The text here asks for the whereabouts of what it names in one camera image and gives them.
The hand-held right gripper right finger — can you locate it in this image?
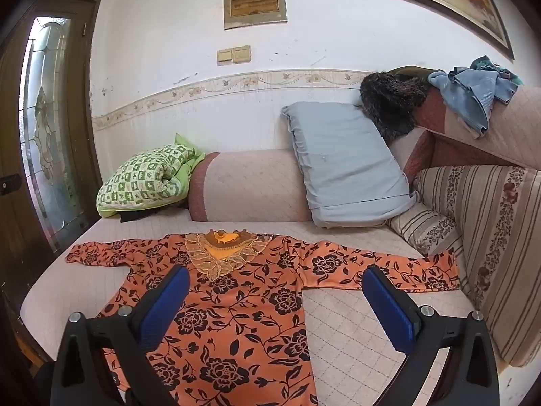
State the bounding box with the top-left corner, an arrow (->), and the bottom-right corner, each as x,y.
361,264 -> 502,406

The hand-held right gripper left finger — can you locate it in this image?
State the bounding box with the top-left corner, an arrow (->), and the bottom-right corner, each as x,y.
51,265 -> 191,406

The orange black floral blouse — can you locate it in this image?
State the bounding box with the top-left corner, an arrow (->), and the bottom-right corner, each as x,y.
64,228 -> 461,406

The small striped floral cushion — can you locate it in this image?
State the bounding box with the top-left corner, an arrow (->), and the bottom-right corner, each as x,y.
386,201 -> 466,263

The large striped floral cushion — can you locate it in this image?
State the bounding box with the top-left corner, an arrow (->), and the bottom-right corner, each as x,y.
412,165 -> 541,368

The green patterned pillow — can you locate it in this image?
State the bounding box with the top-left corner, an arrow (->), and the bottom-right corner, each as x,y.
96,132 -> 207,220

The pink quilted sofa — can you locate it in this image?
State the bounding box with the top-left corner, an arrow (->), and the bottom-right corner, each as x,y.
19,68 -> 541,406

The light blue pillow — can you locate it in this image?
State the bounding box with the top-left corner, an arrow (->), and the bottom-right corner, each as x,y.
281,101 -> 420,229

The wooden stained glass door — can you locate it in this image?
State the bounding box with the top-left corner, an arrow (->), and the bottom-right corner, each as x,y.
0,0 -> 114,366

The blue crumpled garment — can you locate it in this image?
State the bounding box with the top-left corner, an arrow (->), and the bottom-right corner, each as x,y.
428,55 -> 525,139

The beige wall panel box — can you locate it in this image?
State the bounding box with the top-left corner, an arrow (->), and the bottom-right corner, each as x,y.
223,0 -> 288,30

